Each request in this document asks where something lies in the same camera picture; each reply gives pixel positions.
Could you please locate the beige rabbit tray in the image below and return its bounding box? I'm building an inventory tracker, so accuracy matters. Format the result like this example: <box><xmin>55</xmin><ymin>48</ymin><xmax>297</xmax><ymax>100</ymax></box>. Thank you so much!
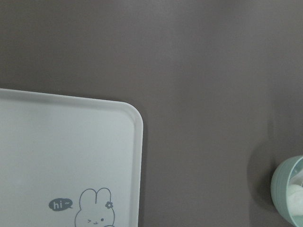
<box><xmin>0</xmin><ymin>89</ymin><xmax>143</xmax><ymax>227</ymax></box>

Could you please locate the light green bowl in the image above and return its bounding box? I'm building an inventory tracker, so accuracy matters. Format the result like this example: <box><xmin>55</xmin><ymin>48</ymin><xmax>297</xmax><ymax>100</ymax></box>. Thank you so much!
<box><xmin>270</xmin><ymin>156</ymin><xmax>303</xmax><ymax>227</ymax></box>

